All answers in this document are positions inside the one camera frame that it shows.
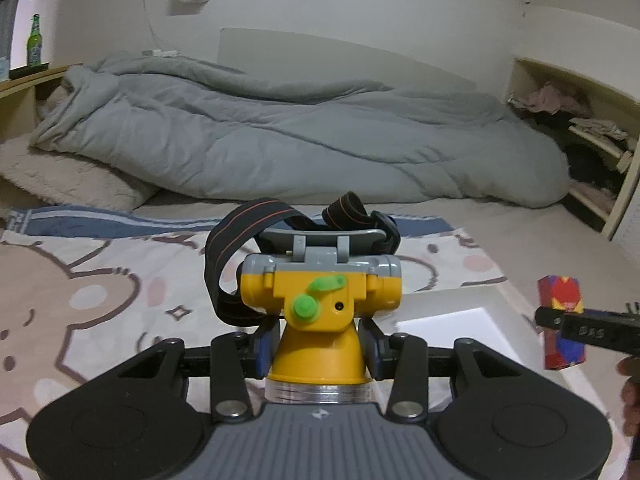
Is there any green glass bottle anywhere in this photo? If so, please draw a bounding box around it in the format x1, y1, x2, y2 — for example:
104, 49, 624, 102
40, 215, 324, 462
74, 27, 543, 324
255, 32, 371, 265
26, 13, 43, 68

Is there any beige folded cloth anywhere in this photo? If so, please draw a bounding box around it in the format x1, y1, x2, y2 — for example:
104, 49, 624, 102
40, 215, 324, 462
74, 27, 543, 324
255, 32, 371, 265
569, 117, 630, 142

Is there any wooden wall shelf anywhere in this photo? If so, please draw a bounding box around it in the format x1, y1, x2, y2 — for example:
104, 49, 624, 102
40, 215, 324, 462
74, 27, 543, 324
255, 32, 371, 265
507, 55, 640, 261

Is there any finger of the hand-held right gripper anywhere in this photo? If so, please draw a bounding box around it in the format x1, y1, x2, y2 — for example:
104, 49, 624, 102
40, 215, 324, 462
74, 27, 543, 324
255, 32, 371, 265
534, 301, 640, 357

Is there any pink clothing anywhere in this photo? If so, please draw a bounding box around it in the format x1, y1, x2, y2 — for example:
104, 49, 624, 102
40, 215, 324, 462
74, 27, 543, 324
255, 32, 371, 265
509, 83, 592, 117

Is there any person's right hand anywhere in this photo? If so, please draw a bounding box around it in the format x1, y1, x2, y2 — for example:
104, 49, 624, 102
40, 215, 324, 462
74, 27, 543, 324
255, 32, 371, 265
616, 356, 640, 437

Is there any fluffy beige pillow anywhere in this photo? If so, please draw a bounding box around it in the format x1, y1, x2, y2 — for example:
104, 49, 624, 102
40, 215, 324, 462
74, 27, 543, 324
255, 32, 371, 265
0, 136, 160, 211

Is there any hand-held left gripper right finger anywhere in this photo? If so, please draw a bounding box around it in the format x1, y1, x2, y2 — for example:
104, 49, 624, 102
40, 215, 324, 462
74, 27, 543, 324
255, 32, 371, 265
356, 317, 523, 423

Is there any black flat tray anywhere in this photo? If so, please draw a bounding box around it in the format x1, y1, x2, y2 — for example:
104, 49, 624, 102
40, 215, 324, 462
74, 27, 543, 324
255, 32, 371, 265
9, 62, 52, 81

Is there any yellow headlamp with black strap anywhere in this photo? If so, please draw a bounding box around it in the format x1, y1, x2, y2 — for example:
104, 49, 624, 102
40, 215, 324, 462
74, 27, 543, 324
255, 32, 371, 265
204, 191, 403, 405

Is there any colourful card box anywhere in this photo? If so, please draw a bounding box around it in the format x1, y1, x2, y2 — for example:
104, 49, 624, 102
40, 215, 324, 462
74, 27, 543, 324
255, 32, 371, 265
536, 274, 587, 372

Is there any black cloth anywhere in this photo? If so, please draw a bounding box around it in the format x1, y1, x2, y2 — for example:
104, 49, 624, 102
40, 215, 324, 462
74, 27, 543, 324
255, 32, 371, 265
562, 142, 626, 193

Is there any wooden bedside shelf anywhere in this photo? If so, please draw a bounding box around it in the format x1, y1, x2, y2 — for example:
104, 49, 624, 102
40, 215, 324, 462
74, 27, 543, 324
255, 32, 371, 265
0, 62, 83, 143

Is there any beige plush toy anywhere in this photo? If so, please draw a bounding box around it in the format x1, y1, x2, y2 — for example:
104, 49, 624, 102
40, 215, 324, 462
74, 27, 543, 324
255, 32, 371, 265
34, 85, 68, 123

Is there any grey duvet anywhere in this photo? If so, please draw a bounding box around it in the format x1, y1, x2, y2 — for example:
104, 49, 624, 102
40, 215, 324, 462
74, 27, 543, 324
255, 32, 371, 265
29, 52, 571, 209

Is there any white cardboard box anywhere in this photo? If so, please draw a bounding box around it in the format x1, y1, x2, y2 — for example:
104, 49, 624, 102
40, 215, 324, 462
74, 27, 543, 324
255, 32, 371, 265
372, 280, 621, 421

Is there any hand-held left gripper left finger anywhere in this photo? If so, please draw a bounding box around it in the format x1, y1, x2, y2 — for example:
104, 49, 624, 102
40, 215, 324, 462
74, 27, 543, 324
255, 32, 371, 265
117, 317, 282, 423

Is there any grey curtain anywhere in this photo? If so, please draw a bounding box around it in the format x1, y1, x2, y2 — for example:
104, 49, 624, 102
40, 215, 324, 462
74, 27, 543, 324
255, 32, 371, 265
0, 0, 20, 58

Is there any pink folded cloth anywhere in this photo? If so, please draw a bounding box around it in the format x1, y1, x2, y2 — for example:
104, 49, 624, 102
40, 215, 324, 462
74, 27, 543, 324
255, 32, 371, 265
569, 180, 617, 211

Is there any white headboard panel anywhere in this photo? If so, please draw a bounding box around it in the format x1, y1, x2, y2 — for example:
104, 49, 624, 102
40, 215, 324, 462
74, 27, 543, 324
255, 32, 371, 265
218, 27, 501, 106

